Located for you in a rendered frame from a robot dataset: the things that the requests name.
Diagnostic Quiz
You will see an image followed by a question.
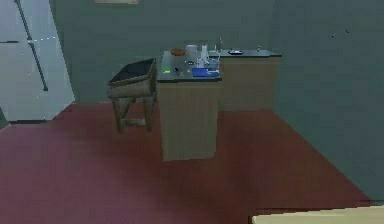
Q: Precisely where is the white cup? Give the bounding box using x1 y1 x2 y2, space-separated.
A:
185 44 198 60

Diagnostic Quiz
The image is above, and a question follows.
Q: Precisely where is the blue rectangular tray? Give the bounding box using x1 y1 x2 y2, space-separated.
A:
191 67 220 78

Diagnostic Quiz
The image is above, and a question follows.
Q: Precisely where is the wooden counter with dark top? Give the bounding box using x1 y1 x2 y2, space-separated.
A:
156 50 223 163
217 49 283 113

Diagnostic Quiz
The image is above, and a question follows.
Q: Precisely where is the black fridge handle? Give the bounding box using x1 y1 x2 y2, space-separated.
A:
14 0 33 41
28 42 49 92

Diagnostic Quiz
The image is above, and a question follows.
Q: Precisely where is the clear spray bottle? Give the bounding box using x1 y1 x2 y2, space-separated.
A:
198 45 210 69

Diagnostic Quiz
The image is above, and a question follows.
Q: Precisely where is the brown wooden stool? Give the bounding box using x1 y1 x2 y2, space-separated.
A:
106 58 158 133

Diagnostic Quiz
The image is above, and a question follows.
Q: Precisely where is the white fridge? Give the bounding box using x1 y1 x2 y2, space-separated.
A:
0 0 76 123

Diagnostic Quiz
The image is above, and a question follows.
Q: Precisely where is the pale wooden table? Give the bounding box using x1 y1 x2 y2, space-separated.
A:
251 205 384 224

